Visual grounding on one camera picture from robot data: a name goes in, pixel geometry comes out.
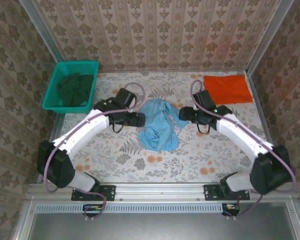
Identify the light blue printed t-shirt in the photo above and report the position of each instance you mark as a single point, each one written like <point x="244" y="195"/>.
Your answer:
<point x="160" y="125"/>

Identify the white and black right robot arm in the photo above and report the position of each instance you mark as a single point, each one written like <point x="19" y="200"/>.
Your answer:
<point x="237" y="135"/>

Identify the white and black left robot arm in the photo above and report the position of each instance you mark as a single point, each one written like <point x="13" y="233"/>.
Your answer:
<point x="95" y="122"/>

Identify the folded orange t-shirt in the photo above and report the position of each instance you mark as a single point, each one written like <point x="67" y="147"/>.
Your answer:
<point x="227" y="87"/>

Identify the crumpled dark green t-shirt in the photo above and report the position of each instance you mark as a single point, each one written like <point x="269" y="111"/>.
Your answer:
<point x="75" y="90"/>

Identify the floral table cloth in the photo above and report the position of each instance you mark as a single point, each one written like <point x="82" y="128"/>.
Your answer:
<point x="165" y="170"/>

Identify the teal plastic basket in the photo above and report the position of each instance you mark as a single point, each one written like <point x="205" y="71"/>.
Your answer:
<point x="52" y="82"/>

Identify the small black electronics board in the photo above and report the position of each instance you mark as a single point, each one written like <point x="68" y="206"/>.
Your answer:
<point x="92" y="209"/>
<point x="231" y="208"/>

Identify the grey metal panel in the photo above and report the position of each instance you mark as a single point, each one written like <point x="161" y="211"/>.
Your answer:
<point x="160" y="227"/>

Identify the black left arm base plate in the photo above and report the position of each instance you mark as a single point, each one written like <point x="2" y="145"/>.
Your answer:
<point x="107" y="192"/>

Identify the aluminium mounting rail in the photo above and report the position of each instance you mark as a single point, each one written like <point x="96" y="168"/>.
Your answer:
<point x="160" y="191"/>

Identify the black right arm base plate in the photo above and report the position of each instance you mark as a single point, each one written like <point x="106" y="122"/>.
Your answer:
<point x="211" y="193"/>

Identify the aluminium frame post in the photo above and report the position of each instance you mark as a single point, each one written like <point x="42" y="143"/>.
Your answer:
<point x="270" y="32"/>
<point x="40" y="27"/>

